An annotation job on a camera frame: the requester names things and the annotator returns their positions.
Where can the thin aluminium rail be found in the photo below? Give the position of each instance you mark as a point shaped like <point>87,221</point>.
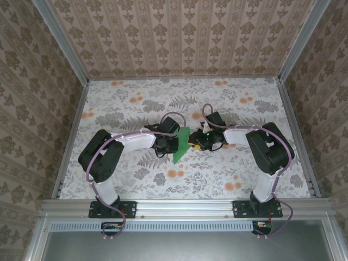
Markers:
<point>185,78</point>

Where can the green paper sheet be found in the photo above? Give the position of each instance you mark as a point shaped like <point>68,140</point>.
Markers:
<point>183,141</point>

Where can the aluminium frame post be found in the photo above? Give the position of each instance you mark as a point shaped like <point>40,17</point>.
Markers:
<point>301,40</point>
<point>62,43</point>

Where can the aluminium side rail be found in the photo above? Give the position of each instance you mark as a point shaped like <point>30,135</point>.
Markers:
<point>71,138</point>
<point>288,108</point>

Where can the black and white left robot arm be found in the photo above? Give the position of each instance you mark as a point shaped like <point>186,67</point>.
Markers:
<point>100,157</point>

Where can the black connector board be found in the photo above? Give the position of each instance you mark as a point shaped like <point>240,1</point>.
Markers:
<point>262,225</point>
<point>111,227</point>

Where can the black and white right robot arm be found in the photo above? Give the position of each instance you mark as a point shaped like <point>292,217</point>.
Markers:
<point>272,152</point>

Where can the grey metal sheet panel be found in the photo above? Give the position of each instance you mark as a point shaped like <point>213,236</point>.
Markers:
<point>190,247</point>

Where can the wide aluminium frame rail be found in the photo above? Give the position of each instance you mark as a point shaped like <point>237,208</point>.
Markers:
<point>185,208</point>

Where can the white right camera bracket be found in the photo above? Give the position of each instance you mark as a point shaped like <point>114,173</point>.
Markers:
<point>205,126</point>

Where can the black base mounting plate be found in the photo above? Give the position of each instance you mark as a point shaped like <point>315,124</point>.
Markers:
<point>239,209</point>
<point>130,209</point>

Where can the floral table cover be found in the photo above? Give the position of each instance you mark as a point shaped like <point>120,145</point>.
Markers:
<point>217,168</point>

